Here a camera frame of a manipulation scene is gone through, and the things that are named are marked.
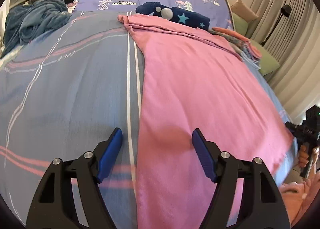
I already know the pink shirt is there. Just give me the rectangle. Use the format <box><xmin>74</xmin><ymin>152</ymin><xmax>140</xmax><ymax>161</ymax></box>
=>
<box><xmin>118</xmin><ymin>14</ymin><xmax>293</xmax><ymax>228</ymax></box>

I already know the orange right sleeve forearm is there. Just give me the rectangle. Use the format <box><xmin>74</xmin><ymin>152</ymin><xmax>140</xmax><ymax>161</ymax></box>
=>
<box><xmin>279</xmin><ymin>178</ymin><xmax>319</xmax><ymax>227</ymax></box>

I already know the folded clothes stack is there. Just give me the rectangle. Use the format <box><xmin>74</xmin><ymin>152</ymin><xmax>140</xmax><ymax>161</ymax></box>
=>
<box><xmin>209</xmin><ymin>27</ymin><xmax>262</xmax><ymax>65</ymax></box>

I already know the person's right hand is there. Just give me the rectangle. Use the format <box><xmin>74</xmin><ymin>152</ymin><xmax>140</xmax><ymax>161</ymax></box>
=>
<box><xmin>297</xmin><ymin>144</ymin><xmax>320</xmax><ymax>194</ymax></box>

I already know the near green pillow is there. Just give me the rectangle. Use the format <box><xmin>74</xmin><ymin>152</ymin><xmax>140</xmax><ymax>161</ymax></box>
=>
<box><xmin>250</xmin><ymin>39</ymin><xmax>280</xmax><ymax>76</ymax></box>

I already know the green pillow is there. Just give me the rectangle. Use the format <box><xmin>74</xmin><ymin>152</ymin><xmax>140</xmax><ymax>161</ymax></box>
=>
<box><xmin>232</xmin><ymin>13</ymin><xmax>249</xmax><ymax>36</ymax></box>
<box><xmin>250</xmin><ymin>39</ymin><xmax>280</xmax><ymax>76</ymax></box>

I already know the blue striped bed sheet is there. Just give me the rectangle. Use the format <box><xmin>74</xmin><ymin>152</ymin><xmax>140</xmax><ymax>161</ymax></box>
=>
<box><xmin>1</xmin><ymin>11</ymin><xmax>288</xmax><ymax>228</ymax></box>

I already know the beige curtain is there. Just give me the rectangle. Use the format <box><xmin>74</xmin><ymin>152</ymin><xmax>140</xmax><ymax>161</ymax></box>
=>
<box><xmin>248</xmin><ymin>0</ymin><xmax>319</xmax><ymax>123</ymax></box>

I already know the black floor lamp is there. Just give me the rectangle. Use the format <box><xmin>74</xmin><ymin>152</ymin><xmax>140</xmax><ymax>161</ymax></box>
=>
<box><xmin>260</xmin><ymin>4</ymin><xmax>292</xmax><ymax>47</ymax></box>

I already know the far green pillow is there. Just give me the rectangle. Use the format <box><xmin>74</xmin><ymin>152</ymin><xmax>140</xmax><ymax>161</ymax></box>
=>
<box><xmin>232</xmin><ymin>13</ymin><xmax>249</xmax><ymax>36</ymax></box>

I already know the navy star fleece garment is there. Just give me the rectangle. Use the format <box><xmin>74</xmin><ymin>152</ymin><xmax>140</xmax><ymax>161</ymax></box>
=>
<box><xmin>136</xmin><ymin>2</ymin><xmax>210</xmax><ymax>31</ymax></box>

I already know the teal fleece blanket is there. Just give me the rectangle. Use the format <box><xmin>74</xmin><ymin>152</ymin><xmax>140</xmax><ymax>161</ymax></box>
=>
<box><xmin>2</xmin><ymin>0</ymin><xmax>71</xmax><ymax>56</ymax></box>

